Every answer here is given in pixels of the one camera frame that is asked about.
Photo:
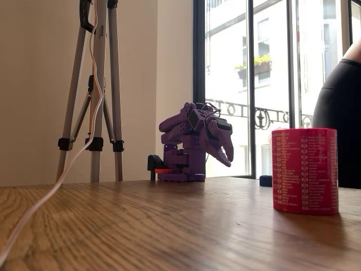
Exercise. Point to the blue block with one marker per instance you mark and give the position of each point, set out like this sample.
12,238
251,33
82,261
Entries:
265,180

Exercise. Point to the purple robot arm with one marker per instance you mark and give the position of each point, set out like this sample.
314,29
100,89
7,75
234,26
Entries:
194,146

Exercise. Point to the red cup with white print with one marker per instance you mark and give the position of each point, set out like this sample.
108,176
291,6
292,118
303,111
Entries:
304,172

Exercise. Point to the ornate iron balcony railing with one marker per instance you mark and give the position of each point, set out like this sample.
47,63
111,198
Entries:
262,117

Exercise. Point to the black orange table clamp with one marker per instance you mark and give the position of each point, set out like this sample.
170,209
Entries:
154,163

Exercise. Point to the flower box with yellow flowers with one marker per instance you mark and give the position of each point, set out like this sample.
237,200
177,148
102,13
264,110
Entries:
260,67

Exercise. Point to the person in black clothes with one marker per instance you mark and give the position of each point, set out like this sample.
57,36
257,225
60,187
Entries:
338,127

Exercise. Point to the dark window frame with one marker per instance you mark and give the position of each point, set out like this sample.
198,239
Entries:
199,84

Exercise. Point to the grey camera tripod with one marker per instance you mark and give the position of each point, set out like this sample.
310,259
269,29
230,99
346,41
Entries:
98,84

